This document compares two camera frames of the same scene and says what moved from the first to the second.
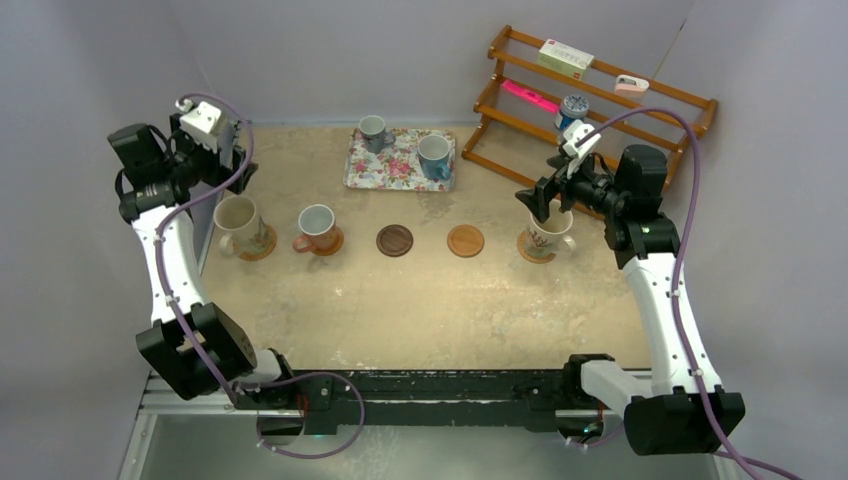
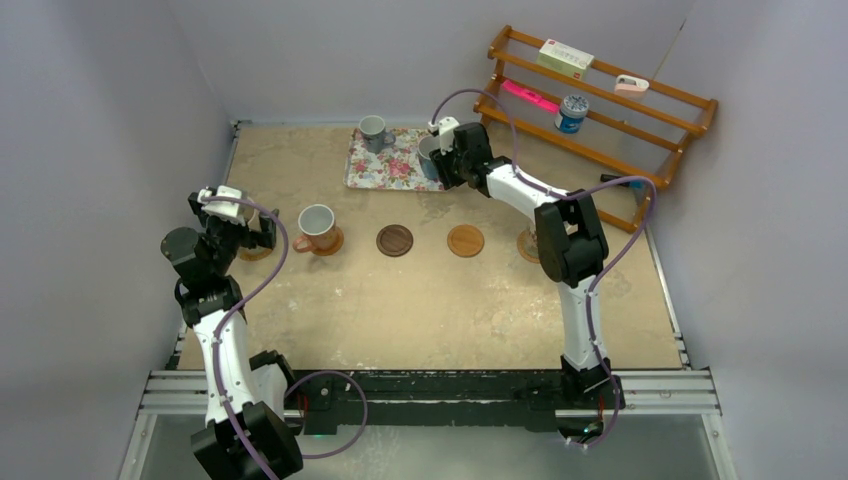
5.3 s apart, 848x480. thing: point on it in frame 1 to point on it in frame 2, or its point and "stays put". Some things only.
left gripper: x=218 y=172 to x=249 y=238
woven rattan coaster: x=260 y=254 stays put
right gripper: x=539 y=198 to x=442 y=165
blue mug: x=433 y=152 stays put
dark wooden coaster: x=394 y=240 stays put
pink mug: x=317 y=222 stays put
